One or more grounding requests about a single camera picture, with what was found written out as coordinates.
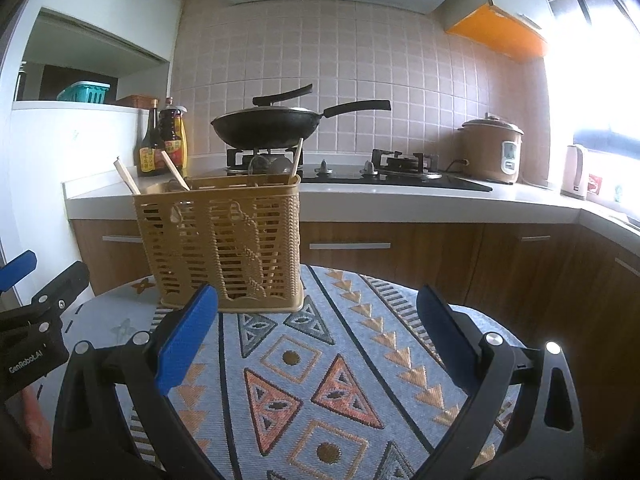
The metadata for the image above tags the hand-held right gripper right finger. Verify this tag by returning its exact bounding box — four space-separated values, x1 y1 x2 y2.
415 285 586 480

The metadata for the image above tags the window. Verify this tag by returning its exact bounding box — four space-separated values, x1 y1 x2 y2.
545 0 640 221

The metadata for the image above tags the wall cabinet orange underside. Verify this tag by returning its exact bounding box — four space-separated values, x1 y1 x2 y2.
442 0 556 64

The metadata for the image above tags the black gas stove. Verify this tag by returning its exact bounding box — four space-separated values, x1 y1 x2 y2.
225 147 493 193

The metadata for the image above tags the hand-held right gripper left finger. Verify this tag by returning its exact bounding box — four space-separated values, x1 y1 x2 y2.
50 284 221 480

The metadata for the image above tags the brown sauce bottle yellow label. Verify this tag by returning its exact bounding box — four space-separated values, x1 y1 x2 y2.
157 97 183 171

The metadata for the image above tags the dark sauce bottle yellow label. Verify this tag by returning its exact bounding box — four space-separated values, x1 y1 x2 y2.
134 100 168 178

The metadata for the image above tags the pale pink electric kettle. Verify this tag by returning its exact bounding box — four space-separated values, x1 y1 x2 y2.
560 144 590 202

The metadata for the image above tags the black wok lid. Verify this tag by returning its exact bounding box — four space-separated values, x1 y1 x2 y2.
215 84 321 121

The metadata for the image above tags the beige plastic utensil basket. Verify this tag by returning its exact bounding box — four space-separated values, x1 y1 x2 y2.
132 174 306 315

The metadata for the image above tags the pinkish rice cooker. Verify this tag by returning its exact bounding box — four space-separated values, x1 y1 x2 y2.
456 115 525 186

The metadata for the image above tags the black wok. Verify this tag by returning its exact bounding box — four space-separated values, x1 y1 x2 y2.
210 99 393 151

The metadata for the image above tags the white kitchen countertop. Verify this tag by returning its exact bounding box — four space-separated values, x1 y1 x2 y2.
62 152 640 233

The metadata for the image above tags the brown wooden box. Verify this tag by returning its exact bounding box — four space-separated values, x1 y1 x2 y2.
116 94 161 109

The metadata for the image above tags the teal plastic basket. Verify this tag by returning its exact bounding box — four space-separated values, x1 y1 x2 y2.
56 81 112 105

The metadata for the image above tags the blue patterned tablecloth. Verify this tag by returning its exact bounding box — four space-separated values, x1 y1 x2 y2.
30 262 531 480

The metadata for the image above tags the yellow oil bottle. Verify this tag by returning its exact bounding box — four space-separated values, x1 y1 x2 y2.
175 106 190 170

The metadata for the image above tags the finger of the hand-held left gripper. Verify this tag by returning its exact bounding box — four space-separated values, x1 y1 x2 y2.
0 250 38 292
27 260 91 322

